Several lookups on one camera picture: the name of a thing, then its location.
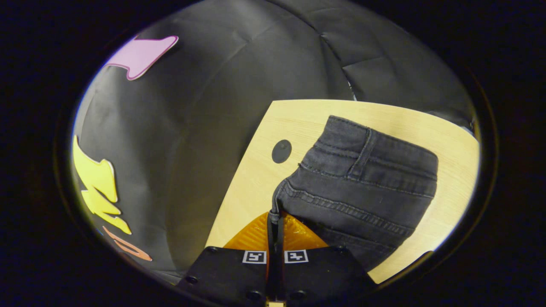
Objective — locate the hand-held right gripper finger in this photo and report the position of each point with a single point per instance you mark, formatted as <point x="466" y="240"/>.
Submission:
<point x="271" y="264"/>
<point x="280" y="264"/>

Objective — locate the black jeans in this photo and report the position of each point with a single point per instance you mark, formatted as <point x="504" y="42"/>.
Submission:
<point x="362" y="187"/>

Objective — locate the black round table grommet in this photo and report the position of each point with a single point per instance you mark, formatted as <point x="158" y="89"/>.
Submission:
<point x="281" y="151"/>

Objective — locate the black backdrop cloth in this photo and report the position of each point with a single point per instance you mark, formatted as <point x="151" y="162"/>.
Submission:
<point x="213" y="128"/>

